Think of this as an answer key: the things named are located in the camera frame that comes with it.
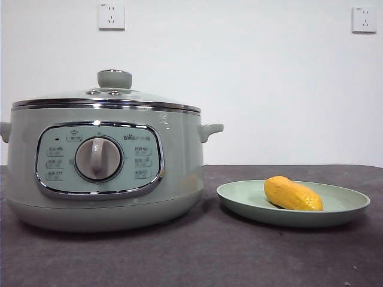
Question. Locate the white wall socket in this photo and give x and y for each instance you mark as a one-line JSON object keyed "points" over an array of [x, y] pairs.
{"points": [[364, 19], [111, 16]]}

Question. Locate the glass lid with green knob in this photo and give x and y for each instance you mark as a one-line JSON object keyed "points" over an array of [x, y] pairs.
{"points": [[115, 79]]}

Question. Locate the pale green round plate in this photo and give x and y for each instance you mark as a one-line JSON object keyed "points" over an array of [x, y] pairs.
{"points": [[245, 194]]}

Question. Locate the pale green electric steamer pot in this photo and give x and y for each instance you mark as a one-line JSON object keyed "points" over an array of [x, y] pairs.
{"points": [[179, 149]]}

